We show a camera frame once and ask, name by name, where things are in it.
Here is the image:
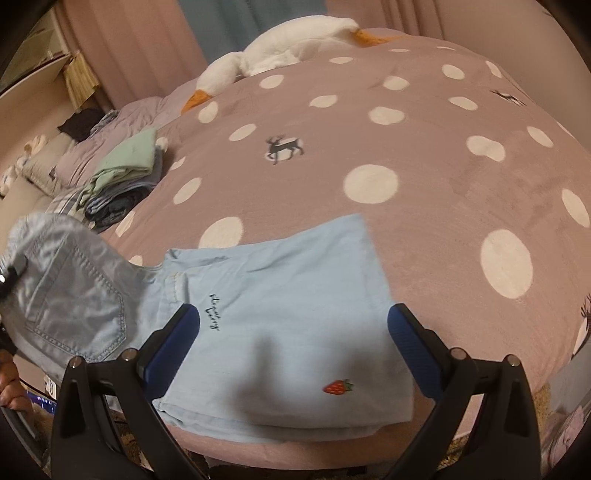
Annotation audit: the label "mauve polka dot blanket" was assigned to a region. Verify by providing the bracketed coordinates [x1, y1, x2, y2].
[99, 28, 591, 467]

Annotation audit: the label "beige headboard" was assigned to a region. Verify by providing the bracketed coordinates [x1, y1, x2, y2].
[0, 58, 77, 155]

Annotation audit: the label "folded dark jeans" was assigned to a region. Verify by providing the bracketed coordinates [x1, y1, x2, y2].
[88, 194, 144, 232]

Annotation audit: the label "lilac duvet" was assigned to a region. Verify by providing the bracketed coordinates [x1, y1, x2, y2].
[48, 76, 204, 190]

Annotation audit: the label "grey cartoon printed cloth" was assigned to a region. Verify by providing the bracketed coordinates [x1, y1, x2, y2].
[538, 364, 591, 476]

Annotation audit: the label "white goose plush toy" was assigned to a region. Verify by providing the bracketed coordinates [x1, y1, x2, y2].
[181, 15, 398, 115]

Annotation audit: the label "person's left hand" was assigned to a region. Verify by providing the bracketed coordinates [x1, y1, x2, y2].
[0, 348, 31, 412]

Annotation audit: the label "stack of folded clothes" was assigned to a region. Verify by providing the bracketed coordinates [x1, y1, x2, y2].
[76, 127, 158, 208]

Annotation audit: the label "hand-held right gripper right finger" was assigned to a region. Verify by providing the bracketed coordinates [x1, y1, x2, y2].
[387, 303, 542, 480]

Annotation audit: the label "dark cloth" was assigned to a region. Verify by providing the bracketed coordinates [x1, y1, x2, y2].
[58, 108, 106, 143]

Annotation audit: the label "pink curtain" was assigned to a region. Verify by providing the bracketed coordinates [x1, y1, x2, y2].
[323, 0, 550, 47]
[55, 0, 208, 109]

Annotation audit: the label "teal curtain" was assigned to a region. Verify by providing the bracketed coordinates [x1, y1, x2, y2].
[178, 0, 328, 47]

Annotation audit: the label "light blue strawberry pants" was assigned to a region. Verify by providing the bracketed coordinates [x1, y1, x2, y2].
[0, 212, 416, 446]

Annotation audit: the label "beige pillow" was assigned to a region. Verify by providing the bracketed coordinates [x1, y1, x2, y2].
[21, 134, 77, 195]

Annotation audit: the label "woven straw rug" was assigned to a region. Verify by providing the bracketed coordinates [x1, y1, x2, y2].
[28, 383, 555, 480]

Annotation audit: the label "blue striped cloth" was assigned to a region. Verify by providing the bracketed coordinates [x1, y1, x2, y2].
[90, 110, 122, 137]

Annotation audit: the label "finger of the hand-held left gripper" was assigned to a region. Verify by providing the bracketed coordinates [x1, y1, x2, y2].
[0, 258, 26, 298]

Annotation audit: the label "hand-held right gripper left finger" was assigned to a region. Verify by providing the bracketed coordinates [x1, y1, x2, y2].
[50, 303, 201, 480]

